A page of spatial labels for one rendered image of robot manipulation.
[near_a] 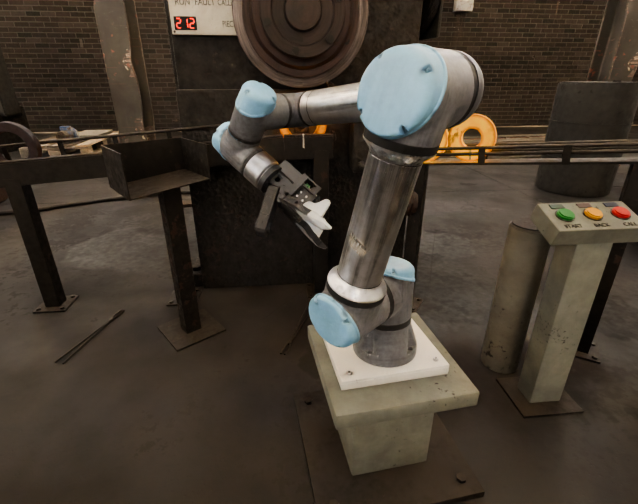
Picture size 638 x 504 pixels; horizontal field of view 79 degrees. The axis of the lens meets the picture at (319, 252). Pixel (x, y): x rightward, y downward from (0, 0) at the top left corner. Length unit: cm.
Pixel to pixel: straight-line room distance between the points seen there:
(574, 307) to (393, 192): 77
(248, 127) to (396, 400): 65
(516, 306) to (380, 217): 81
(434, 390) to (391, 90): 63
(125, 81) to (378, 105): 385
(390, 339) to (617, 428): 80
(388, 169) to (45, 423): 122
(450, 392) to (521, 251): 53
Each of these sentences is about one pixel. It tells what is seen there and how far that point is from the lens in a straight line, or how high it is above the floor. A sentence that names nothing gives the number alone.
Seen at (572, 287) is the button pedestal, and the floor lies 41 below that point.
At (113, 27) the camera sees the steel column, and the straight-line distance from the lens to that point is 434.
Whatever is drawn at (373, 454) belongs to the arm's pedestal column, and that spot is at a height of 9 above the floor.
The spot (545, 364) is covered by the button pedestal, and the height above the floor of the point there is 16.
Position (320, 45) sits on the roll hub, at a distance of 148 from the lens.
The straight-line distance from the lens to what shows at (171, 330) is 166.
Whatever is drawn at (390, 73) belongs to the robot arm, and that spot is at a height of 92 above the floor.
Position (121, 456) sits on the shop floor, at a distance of 127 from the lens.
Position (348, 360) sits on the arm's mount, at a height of 32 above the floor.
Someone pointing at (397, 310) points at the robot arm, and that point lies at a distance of 85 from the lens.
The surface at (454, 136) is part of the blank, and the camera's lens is 150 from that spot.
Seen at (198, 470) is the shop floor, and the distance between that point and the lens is 118.
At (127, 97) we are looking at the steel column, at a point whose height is 74.
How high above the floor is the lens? 92
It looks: 24 degrees down
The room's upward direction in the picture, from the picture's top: straight up
